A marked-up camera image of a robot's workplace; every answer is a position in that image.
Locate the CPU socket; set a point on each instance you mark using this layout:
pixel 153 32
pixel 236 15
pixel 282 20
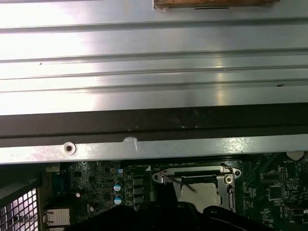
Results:
pixel 156 176

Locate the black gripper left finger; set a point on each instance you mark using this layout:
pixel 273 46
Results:
pixel 154 219

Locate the silver socket cover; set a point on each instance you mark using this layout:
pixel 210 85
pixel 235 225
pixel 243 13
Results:
pixel 229 190

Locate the silver CPU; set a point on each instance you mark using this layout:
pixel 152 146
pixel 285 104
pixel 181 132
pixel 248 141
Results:
pixel 207 195

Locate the green motherboard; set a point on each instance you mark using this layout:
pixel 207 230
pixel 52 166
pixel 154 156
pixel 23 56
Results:
pixel 264 192

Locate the black PC case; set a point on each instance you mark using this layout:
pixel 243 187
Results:
pixel 154 120

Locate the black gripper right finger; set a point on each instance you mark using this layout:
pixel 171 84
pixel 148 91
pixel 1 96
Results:
pixel 185 219

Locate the silver coin battery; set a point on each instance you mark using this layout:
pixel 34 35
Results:
pixel 294 156

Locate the brown base plate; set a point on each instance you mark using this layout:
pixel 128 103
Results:
pixel 216 3

